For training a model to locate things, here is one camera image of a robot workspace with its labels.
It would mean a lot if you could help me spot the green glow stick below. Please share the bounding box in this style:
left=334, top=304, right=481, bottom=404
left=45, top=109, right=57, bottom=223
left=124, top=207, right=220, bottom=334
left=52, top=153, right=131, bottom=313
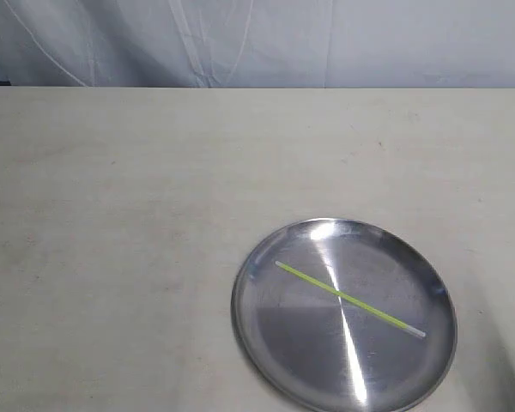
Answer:
left=275, top=261, right=427, bottom=339

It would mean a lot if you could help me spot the round stainless steel plate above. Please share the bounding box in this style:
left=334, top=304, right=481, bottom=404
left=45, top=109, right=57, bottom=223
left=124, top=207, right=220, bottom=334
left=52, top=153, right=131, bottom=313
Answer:
left=231, top=218, right=457, bottom=411

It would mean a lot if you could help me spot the white backdrop curtain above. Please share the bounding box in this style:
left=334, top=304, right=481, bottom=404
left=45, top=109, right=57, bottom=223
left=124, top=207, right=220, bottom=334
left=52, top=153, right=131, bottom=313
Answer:
left=0, top=1, right=515, bottom=88

